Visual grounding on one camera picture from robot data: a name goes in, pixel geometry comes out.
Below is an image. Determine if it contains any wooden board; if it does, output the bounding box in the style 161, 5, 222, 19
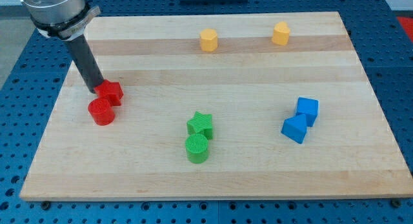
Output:
20, 12, 412, 201

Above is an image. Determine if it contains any blue cube block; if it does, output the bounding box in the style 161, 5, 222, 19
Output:
295, 97, 319, 127

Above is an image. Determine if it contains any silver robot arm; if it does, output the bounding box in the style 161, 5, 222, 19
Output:
21, 0, 104, 93

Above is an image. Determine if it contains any red star block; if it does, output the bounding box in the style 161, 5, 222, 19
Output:
94, 79, 123, 106

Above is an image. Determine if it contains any yellow hexagon block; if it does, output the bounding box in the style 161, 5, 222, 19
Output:
199, 28, 218, 52

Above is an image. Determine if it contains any red cylinder block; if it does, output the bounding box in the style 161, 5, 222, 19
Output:
88, 98, 116, 126

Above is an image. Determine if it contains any green cylinder block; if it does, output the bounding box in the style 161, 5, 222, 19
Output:
185, 134, 209, 164

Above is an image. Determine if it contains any green star block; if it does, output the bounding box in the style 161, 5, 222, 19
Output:
186, 111, 214, 140

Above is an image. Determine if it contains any yellow heart block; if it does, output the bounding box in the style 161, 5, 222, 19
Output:
272, 21, 290, 46

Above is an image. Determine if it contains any blue triangle block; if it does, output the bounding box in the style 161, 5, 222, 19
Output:
281, 114, 307, 144

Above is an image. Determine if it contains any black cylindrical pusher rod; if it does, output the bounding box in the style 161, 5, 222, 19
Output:
65, 34, 104, 94

